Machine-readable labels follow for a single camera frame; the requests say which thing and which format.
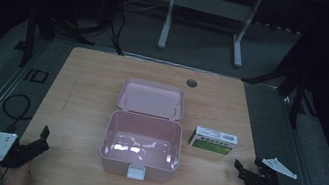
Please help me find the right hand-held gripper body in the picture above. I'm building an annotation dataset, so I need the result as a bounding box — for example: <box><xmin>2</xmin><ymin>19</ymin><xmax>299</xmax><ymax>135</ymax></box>
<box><xmin>246</xmin><ymin>154</ymin><xmax>301</xmax><ymax>185</ymax></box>

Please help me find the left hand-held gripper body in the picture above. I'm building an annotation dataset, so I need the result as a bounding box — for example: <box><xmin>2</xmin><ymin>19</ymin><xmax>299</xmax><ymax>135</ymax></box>
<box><xmin>0</xmin><ymin>130</ymin><xmax>48</xmax><ymax>174</ymax></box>

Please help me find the person's left hand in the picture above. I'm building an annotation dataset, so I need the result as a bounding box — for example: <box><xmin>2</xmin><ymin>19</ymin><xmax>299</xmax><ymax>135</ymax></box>
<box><xmin>0</xmin><ymin>155</ymin><xmax>36</xmax><ymax>185</ymax></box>

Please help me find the white and green medicine box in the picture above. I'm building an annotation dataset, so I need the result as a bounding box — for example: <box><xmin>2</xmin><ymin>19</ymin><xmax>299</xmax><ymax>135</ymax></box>
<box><xmin>186</xmin><ymin>123</ymin><xmax>241</xmax><ymax>158</ymax></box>

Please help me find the pink plastic lidded box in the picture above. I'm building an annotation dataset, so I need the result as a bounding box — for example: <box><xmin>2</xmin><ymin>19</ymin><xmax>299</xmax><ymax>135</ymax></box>
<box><xmin>94</xmin><ymin>73</ymin><xmax>194</xmax><ymax>185</ymax></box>

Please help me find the black stand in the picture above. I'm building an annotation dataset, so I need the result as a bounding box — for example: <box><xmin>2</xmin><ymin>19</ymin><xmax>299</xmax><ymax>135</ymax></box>
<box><xmin>234</xmin><ymin>17</ymin><xmax>329</xmax><ymax>133</ymax></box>
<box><xmin>10</xmin><ymin>0</ymin><xmax>103</xmax><ymax>80</ymax></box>

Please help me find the black looped floor cable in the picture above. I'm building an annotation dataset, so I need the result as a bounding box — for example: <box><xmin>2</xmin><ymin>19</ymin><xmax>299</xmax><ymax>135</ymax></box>
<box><xmin>0</xmin><ymin>91</ymin><xmax>37</xmax><ymax>129</ymax></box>

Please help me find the round table cable grommet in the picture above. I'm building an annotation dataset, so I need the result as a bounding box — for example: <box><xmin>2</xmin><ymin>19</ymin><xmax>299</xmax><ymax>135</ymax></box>
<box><xmin>185</xmin><ymin>78</ymin><xmax>199</xmax><ymax>90</ymax></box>

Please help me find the white floor cable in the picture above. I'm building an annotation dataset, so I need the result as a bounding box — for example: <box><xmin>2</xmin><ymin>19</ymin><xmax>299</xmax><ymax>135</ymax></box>
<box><xmin>120</xmin><ymin>0</ymin><xmax>170</xmax><ymax>19</ymax></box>

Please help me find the white metal desk frame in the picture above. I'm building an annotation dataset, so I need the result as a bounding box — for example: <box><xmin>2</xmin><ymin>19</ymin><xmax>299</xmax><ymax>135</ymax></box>
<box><xmin>155</xmin><ymin>0</ymin><xmax>265</xmax><ymax>71</ymax></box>

